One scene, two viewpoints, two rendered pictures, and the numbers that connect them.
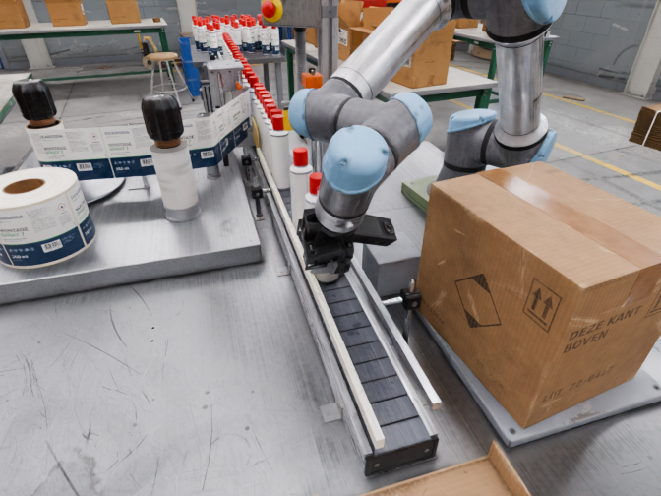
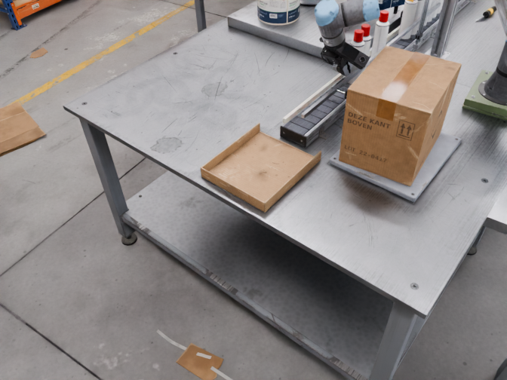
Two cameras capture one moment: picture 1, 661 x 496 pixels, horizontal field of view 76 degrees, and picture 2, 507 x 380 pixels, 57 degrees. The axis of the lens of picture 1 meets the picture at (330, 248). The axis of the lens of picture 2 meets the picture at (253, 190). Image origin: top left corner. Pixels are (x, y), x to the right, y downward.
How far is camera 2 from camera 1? 1.28 m
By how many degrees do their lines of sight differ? 44
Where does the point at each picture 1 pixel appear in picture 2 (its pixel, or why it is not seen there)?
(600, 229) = (400, 87)
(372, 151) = (327, 10)
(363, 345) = (325, 106)
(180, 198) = not seen: hidden behind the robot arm
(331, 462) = (277, 127)
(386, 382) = (314, 117)
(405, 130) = (354, 9)
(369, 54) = not seen: outside the picture
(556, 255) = (363, 81)
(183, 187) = not seen: hidden behind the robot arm
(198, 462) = (247, 103)
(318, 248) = (327, 52)
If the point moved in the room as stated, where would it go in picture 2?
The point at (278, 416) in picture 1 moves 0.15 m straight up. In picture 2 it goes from (279, 110) to (280, 75)
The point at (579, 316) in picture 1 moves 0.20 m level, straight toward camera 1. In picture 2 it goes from (350, 104) to (281, 103)
